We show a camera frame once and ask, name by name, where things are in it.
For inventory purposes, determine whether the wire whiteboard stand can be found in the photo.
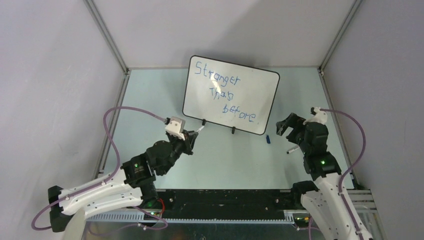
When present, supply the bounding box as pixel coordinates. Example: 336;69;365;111
201;118;237;135

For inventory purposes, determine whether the white whiteboard black frame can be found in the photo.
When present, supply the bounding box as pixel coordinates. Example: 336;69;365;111
182;55;280;135

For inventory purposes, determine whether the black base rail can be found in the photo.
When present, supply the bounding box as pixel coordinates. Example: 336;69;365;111
140;189;305;220

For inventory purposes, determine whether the black marker pen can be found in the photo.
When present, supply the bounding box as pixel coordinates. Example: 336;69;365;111
286;146;299;155

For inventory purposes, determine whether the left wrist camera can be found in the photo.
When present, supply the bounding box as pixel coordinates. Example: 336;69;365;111
165;116;186;141

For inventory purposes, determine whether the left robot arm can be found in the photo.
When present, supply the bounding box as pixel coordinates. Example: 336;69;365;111
48;130;199;233

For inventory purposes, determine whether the grey cable duct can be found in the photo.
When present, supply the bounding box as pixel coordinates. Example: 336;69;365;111
87;211;295;225

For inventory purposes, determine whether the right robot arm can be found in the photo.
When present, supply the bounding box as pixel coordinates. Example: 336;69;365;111
276;108;373;240

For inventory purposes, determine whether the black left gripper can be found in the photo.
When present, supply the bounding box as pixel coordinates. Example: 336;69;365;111
159;129;198;175

